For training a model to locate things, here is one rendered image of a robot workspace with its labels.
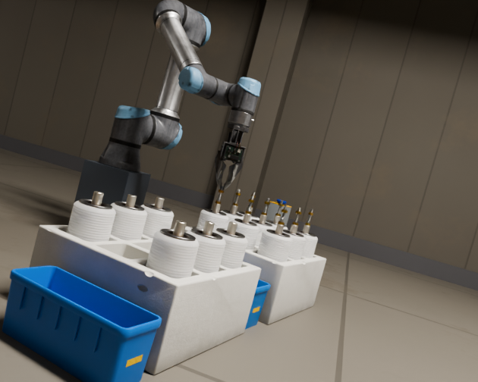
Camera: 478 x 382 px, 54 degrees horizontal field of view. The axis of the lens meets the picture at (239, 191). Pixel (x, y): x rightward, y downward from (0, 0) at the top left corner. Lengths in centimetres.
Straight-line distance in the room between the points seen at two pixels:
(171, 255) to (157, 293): 8
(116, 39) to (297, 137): 178
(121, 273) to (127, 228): 22
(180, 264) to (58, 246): 29
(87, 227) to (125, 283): 18
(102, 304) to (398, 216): 289
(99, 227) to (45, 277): 15
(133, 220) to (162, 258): 25
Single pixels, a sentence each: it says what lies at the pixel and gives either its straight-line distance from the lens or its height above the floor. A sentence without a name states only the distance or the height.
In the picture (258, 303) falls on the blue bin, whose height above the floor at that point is 7.
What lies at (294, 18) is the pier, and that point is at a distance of 366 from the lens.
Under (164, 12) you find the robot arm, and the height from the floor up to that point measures 86.
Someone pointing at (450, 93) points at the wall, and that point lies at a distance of 373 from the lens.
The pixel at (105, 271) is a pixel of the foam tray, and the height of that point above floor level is 15.
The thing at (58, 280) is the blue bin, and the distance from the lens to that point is 105.
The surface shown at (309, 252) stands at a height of 20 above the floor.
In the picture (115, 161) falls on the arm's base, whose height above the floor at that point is 32.
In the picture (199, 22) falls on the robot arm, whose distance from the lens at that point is 185.
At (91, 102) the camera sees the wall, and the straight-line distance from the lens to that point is 429.
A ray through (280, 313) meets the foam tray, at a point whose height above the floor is 3.
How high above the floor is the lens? 43
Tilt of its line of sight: 3 degrees down
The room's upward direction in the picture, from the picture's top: 15 degrees clockwise
